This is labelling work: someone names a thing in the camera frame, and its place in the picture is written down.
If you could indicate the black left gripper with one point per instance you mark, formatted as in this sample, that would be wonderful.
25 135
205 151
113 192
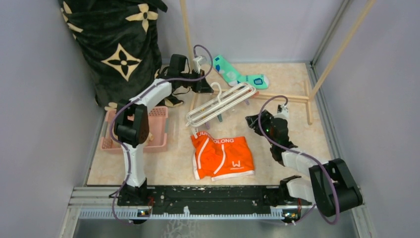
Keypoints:
201 86

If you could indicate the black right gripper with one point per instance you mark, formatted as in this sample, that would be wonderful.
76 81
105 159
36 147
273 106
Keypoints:
254 121

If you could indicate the white multi-clip hanger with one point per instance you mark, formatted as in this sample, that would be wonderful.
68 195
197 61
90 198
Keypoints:
223 101

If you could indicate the white corner clothes peg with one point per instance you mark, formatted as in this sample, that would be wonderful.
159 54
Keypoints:
194 132

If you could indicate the orange underwear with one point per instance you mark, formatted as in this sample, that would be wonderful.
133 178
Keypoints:
223 158

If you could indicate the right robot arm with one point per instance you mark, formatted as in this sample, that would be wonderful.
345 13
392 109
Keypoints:
330 184

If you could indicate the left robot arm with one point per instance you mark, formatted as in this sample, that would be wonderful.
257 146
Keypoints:
131 124

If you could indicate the green blue patterned sock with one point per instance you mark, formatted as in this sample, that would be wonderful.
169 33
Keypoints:
232 77

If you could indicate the pink plastic basket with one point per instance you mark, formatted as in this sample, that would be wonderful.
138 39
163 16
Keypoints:
157 124

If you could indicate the black floral blanket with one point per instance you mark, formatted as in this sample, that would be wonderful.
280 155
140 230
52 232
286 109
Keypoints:
119 42

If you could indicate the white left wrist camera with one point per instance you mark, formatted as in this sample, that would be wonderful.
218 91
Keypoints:
198 61

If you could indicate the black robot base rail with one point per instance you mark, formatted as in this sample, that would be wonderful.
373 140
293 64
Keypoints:
207 199

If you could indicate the wooden drying rack frame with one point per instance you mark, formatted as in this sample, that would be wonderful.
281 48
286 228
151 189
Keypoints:
311 92

